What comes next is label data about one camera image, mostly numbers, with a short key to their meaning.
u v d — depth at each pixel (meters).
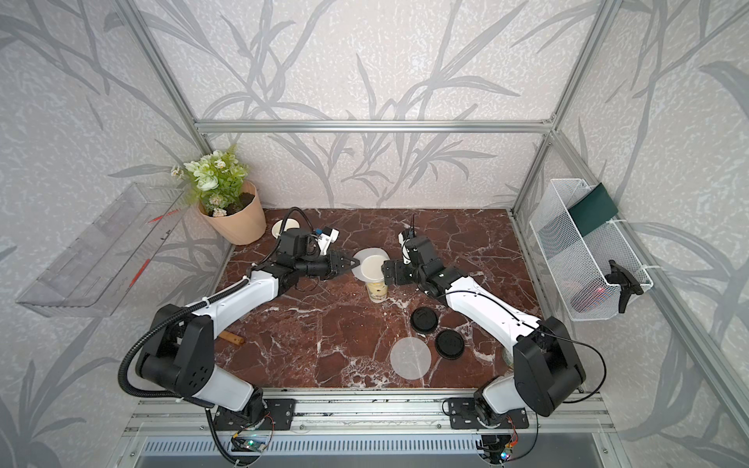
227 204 1.02
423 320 0.90
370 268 0.85
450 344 0.85
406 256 0.68
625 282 0.58
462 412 0.73
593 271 0.61
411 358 0.84
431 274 0.63
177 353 0.44
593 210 0.72
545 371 0.42
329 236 0.81
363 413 0.76
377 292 0.87
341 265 0.77
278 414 0.74
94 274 0.65
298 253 0.70
